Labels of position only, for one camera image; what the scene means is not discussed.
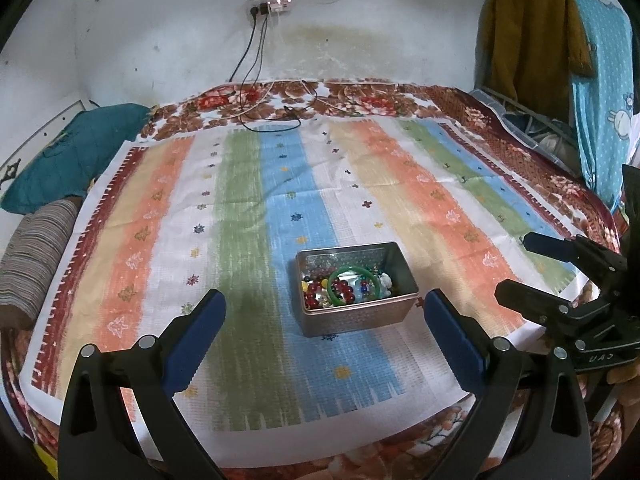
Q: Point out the light blue dotted garment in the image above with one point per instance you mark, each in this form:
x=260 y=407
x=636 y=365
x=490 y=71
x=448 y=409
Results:
x=605 y=85

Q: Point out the silver metal tin box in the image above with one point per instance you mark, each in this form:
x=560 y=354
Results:
x=355 y=317

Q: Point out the white power strip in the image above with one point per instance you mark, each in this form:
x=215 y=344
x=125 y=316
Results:
x=272 y=6

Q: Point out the brown floral blanket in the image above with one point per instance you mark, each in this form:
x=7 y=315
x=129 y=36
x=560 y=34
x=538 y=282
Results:
x=350 y=97

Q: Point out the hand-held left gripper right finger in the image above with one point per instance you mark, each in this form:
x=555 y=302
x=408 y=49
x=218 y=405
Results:
x=454 y=345

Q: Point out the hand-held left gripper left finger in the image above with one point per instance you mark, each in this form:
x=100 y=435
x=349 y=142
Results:
x=199 y=342

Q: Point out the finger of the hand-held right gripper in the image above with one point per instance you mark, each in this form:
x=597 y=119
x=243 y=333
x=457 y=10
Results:
x=550 y=249
x=530 y=305

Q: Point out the mustard yellow hanging garment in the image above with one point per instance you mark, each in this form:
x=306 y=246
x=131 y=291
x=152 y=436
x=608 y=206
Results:
x=530 y=40

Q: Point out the brown striped pillow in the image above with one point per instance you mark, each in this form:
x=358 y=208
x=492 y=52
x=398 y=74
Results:
x=35 y=255

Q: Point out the green jade bangle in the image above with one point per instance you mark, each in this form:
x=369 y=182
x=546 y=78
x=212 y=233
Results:
x=336 y=274

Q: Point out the teal quilted pillow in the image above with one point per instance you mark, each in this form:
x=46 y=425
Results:
x=70 y=155

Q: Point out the striped pastel cloth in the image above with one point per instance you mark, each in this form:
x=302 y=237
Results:
x=240 y=200

